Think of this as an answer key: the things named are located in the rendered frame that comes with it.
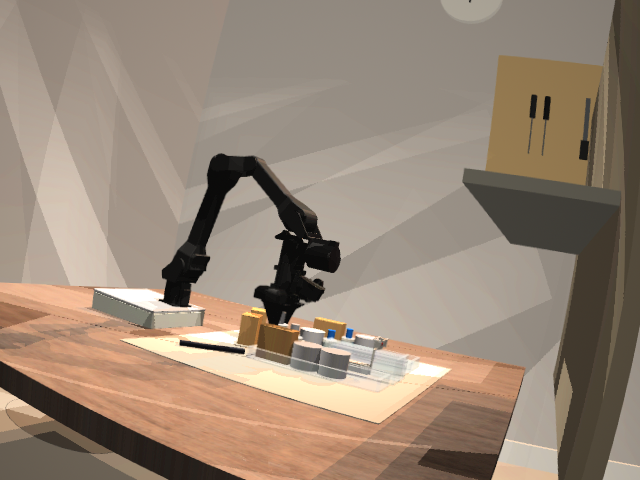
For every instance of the small white jar with blue cap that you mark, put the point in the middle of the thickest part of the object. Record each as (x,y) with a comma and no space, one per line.
(331,334)
(349,336)

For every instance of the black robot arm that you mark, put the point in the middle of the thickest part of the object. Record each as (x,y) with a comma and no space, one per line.
(223,174)

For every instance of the black flat bar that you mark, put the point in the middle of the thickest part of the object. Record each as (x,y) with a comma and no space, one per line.
(212,347)

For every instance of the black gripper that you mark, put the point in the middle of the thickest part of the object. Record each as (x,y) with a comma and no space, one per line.
(277,297)

